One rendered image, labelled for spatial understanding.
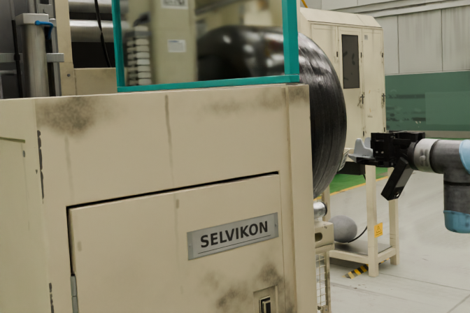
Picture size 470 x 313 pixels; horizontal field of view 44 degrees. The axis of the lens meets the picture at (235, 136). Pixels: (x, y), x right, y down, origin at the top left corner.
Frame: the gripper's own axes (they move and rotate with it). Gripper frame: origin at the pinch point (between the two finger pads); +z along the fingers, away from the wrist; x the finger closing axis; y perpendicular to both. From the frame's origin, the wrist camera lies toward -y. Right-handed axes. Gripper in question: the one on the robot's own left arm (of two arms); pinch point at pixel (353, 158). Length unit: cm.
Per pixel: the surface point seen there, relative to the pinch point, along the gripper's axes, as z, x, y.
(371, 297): 122, -149, -108
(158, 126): -37, 76, 15
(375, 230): 143, -180, -77
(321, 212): 19.6, -7.7, -17.8
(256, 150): -37, 62, 11
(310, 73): 11.0, 2.8, 22.1
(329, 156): 9.6, -1.5, -0.3
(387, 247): 150, -202, -94
